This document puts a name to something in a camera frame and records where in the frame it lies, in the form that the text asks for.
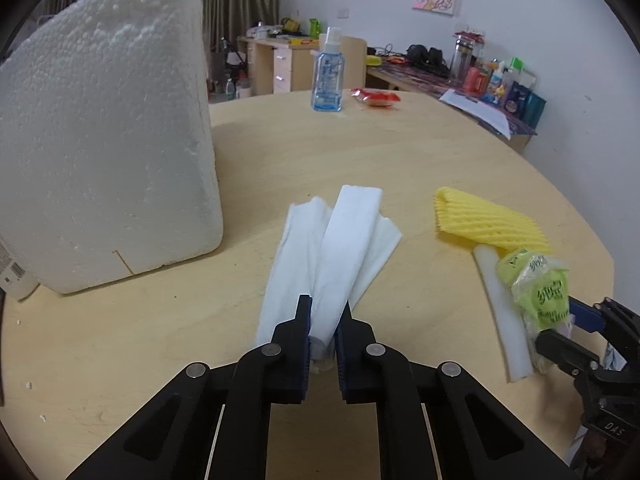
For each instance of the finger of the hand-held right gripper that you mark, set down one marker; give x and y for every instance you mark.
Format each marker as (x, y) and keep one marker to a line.
(560, 347)
(587, 312)

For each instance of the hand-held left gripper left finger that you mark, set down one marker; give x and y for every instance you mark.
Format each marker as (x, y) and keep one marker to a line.
(305, 355)

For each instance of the yellow bag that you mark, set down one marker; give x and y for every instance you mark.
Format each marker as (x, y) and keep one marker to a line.
(290, 24)

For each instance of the wooden chair with smiley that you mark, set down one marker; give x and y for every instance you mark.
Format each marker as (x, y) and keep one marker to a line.
(352, 60)

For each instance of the green packet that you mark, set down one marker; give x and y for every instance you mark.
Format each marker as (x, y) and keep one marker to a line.
(314, 28)

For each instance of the red snack packet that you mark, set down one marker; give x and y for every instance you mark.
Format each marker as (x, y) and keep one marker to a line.
(375, 97)

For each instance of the white tissue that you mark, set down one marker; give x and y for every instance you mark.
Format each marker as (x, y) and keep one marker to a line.
(345, 240)

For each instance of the white foam box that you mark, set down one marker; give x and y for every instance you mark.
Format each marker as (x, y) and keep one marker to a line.
(100, 135)

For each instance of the black bag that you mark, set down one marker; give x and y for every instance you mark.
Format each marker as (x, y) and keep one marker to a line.
(425, 55)

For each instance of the yellow foam fruit net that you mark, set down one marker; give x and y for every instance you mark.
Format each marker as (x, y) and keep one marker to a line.
(480, 220)

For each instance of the row of toiletry bottles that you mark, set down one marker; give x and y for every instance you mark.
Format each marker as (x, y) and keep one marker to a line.
(500, 80)

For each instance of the printed paper sheet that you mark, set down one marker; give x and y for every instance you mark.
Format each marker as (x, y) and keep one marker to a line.
(475, 107)

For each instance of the clear blue spray bottle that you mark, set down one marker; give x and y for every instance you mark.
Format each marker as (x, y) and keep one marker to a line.
(327, 85)

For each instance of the printed plastic bag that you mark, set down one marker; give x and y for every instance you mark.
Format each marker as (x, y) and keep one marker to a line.
(542, 290)

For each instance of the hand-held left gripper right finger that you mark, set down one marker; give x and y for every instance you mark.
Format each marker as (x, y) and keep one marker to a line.
(341, 360)

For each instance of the white foam strip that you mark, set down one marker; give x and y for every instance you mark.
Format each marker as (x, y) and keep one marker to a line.
(505, 320)

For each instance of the patterned tablecloth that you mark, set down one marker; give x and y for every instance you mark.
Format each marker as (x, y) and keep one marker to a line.
(425, 77)

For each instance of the wooden desk with drawers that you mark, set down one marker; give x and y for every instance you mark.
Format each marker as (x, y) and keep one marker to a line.
(290, 60)

